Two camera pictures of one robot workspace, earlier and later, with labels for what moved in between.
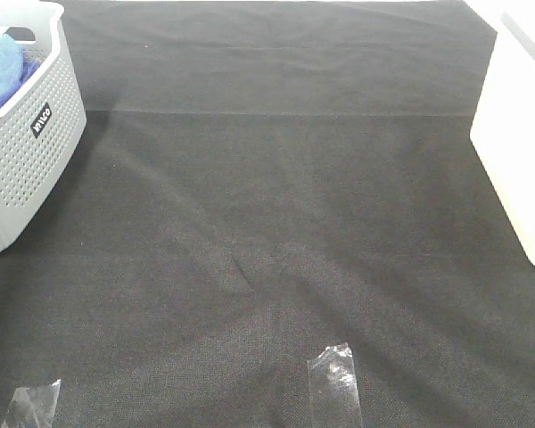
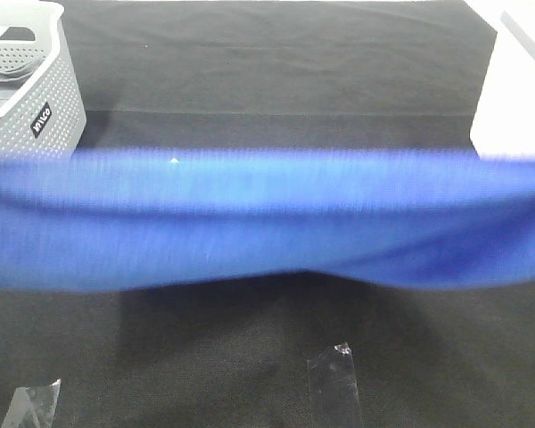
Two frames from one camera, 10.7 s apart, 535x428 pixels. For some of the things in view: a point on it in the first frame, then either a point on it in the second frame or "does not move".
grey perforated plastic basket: [29, 140] does not move
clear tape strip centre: [333, 389] does not move
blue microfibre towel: [6, 69] to [95, 220]
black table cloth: [261, 180] does not move
